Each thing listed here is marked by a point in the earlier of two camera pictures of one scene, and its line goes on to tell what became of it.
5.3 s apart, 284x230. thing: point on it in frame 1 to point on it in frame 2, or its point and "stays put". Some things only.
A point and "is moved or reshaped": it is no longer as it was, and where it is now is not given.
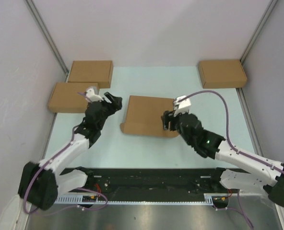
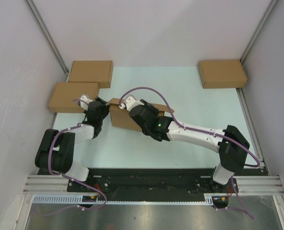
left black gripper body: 106,111 stays put
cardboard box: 222,74 stays put
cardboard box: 100,72 stays put
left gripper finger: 116,101 to 97,98
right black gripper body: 189,141 to 151,109
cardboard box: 65,99 stays put
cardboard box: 144,117 is moved or reshaped
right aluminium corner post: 260,25 stays put
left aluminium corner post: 47,35 stays put
